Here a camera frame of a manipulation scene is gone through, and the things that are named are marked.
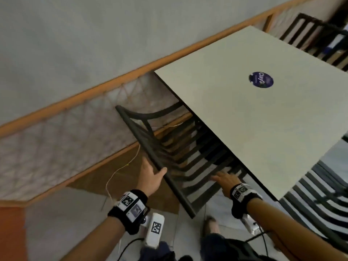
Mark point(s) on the person's right hand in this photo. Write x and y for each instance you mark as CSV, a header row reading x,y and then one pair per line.
x,y
228,183

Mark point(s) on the person's left hand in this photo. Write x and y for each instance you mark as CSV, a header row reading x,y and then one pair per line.
x,y
148,182

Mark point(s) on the person's right fingers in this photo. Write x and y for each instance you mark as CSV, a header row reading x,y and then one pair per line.
x,y
218,176

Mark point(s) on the person's left thumb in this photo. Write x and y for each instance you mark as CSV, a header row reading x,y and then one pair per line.
x,y
161,173

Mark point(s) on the black slatted metal chair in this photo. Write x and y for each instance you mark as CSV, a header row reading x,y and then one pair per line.
x,y
318,203
312,29
160,160

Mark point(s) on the person's left forearm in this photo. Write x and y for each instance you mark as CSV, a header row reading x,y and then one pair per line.
x,y
98,241

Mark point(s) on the person's right forearm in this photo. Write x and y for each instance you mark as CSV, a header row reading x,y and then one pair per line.
x,y
288,231

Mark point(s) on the person's shoe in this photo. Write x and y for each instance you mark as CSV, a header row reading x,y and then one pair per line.
x,y
211,226

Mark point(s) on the person's dark trousers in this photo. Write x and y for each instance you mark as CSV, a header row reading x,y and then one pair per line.
x,y
214,248

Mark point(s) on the round blue sticker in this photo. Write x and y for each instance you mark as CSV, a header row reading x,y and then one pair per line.
x,y
261,80

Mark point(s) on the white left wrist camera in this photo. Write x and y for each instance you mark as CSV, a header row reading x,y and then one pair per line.
x,y
155,228

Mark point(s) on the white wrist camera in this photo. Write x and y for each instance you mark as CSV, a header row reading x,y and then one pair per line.
x,y
251,225
155,228

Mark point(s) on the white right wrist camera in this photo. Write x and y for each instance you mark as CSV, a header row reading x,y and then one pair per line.
x,y
251,225

